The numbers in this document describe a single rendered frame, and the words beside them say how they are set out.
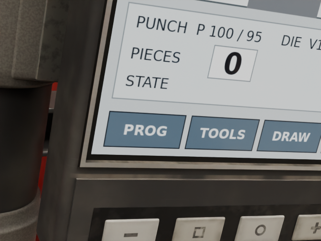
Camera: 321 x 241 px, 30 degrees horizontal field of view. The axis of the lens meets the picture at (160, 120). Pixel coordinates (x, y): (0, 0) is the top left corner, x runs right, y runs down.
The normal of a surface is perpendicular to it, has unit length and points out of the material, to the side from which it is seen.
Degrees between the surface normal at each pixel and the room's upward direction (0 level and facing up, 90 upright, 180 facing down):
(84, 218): 90
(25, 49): 90
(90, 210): 90
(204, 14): 90
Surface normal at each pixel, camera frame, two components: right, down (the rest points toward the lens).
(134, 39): 0.39, 0.36
